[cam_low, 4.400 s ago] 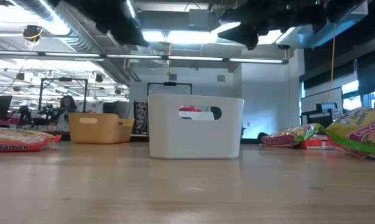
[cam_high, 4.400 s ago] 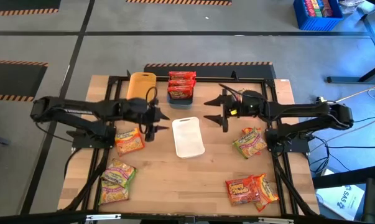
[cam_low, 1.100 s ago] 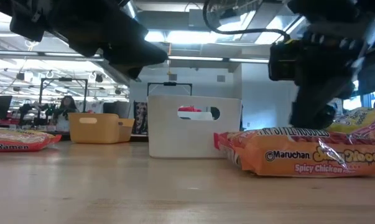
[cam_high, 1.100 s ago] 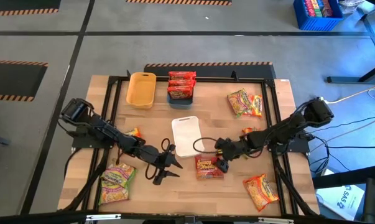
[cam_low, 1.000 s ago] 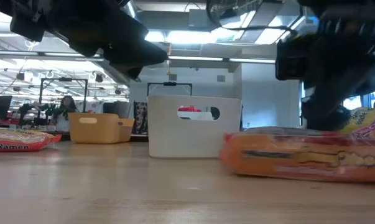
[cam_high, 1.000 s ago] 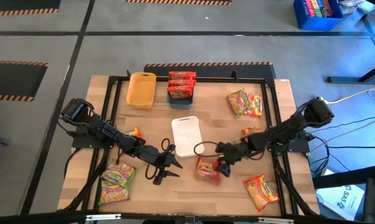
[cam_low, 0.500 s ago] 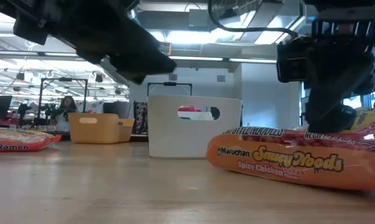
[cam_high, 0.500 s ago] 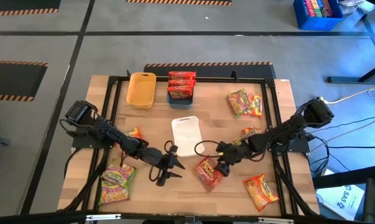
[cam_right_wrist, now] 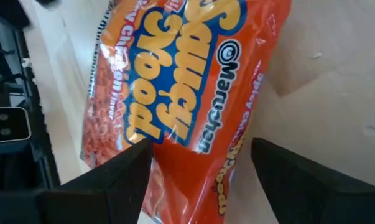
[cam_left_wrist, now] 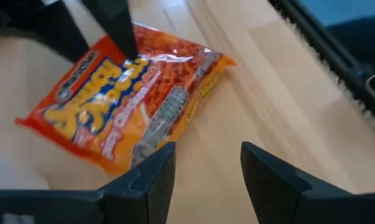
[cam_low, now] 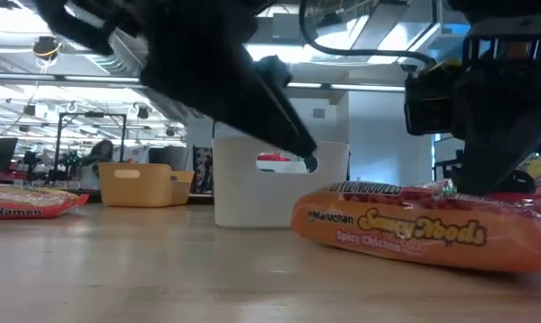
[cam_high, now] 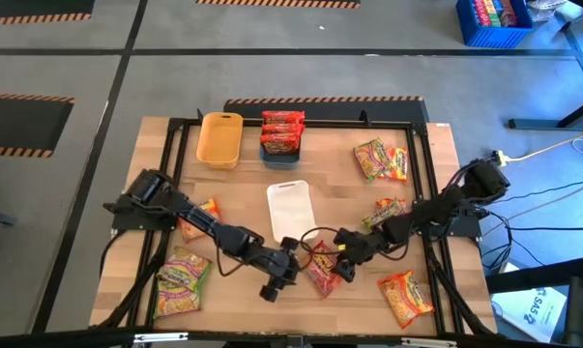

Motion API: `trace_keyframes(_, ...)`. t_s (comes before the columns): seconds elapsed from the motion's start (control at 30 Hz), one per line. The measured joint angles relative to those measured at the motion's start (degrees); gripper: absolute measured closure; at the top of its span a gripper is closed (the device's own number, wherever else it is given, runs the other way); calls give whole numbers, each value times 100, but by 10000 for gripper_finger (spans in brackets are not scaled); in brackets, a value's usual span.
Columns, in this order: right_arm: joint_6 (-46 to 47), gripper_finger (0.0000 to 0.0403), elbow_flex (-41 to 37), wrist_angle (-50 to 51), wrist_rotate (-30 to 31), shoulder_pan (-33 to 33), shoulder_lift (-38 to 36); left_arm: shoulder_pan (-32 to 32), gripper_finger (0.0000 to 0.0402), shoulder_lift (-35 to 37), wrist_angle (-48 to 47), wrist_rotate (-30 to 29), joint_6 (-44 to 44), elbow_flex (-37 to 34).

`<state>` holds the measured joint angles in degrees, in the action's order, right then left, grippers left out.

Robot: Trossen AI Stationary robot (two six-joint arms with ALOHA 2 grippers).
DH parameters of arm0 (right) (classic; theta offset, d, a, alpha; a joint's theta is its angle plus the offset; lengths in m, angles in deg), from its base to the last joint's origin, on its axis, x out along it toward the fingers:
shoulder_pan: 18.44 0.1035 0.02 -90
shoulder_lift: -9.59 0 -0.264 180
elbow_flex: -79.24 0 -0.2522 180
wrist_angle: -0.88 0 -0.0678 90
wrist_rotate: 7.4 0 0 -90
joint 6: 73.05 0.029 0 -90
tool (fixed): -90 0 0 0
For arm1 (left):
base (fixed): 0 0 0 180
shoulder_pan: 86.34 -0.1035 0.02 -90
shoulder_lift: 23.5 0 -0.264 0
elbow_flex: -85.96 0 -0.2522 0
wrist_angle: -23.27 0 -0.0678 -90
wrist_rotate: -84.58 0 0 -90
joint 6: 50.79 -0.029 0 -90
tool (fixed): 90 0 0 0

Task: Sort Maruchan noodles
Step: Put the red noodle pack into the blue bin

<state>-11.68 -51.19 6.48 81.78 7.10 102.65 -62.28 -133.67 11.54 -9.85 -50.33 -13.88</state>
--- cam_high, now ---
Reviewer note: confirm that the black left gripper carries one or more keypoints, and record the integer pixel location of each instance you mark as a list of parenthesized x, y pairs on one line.
[(267, 263)]

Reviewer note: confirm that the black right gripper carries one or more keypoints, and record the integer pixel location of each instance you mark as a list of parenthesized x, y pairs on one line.
[(361, 249)]

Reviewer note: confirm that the red-orange Yakisoba noodle pack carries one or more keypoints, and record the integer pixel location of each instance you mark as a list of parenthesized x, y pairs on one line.
[(283, 128), (283, 117), (322, 278), (280, 143)]

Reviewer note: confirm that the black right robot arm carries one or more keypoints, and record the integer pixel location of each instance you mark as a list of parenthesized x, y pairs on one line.
[(436, 208)]

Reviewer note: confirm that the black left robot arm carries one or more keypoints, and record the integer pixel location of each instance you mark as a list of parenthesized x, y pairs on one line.
[(194, 215)]

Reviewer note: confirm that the white plastic bin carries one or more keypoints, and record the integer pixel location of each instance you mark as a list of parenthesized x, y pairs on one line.
[(291, 210)]

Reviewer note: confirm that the yellow plastic bin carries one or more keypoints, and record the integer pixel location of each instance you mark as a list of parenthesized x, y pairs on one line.
[(219, 140)]

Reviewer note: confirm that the black mat hazard-striped edge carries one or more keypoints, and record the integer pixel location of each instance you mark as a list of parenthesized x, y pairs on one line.
[(329, 110), (271, 3), (20, 125), (30, 7)]

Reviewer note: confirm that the yellow power plug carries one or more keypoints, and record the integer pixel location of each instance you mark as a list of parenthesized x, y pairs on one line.
[(500, 157)]

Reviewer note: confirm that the white printed cardboard box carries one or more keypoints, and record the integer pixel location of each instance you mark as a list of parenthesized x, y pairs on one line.
[(528, 314)]

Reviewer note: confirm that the black metal beam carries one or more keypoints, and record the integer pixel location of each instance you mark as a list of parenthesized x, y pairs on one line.
[(537, 279)]

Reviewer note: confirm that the blue plastic crate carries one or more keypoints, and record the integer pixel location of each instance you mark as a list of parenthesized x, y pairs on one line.
[(494, 37)]

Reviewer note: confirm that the red box in crate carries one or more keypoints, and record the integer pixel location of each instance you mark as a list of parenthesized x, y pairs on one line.
[(480, 12)]

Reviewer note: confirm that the green-yellow box in crate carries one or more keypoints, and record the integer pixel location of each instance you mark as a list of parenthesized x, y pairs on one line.
[(492, 13)]

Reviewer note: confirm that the maroon box in crate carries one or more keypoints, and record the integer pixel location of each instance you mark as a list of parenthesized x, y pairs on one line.
[(508, 13)]

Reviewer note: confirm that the person's shoe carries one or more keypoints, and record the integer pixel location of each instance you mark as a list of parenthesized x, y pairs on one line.
[(547, 9)]

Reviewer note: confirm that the silver metal bracket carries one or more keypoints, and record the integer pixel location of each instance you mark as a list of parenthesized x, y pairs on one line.
[(428, 342), (160, 337)]

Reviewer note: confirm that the black aluminium table frame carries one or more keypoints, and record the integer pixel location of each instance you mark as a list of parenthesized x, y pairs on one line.
[(344, 124)]

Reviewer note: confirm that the black desk frame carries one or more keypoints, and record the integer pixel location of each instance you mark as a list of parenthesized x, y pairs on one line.
[(537, 124)]

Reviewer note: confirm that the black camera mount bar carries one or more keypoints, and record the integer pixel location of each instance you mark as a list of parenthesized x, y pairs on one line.
[(54, 340)]

